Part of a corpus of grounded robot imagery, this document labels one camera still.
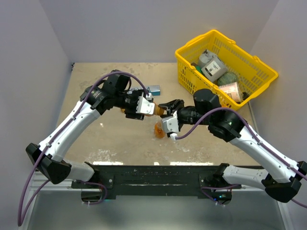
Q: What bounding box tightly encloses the orange cap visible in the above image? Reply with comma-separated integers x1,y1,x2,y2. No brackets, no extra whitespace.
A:
159,108,166,116

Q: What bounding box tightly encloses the orange bottle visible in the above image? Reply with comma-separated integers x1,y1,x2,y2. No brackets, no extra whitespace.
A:
154,121,165,138
121,106,160,116

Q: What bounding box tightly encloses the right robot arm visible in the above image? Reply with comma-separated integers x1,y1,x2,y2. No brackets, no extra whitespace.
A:
158,89,307,203

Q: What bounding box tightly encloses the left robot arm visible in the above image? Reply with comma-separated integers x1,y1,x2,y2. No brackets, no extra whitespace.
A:
25,70,153,188

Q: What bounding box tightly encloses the teal toothpaste box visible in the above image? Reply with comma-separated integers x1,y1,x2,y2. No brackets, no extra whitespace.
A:
128,85,161,96

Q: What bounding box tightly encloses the green item in basket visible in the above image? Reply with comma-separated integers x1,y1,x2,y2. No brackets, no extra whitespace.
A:
195,65,204,75

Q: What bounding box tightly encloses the pink cup package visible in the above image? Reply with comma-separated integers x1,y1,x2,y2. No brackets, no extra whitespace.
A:
218,82,243,103

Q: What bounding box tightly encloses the grey pouch with label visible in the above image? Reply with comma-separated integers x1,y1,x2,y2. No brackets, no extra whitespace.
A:
198,49,227,82

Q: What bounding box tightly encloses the green round netted item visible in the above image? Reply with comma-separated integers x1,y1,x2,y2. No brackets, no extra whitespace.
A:
216,71,238,86

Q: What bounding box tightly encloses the small black item in basket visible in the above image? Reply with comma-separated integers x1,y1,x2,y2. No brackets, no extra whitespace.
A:
242,92,249,101

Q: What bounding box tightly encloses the yellow plastic basket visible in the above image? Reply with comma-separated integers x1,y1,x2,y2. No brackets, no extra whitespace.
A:
175,29,279,110

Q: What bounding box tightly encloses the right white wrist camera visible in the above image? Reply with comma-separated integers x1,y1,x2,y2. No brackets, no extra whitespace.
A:
161,114,179,141

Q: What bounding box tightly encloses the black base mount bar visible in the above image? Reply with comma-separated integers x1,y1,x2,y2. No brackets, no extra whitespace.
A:
71,165,232,205

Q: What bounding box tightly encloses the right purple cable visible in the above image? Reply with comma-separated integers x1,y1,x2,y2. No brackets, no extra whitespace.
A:
175,107,307,208

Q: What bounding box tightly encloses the purple cable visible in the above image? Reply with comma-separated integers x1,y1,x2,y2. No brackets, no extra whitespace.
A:
17,71,151,227
175,107,307,208

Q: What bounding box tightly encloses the aluminium rail frame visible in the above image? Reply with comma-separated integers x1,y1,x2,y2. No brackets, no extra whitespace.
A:
22,180,291,230

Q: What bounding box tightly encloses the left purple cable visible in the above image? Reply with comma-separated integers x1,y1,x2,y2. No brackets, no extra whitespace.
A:
17,71,151,227

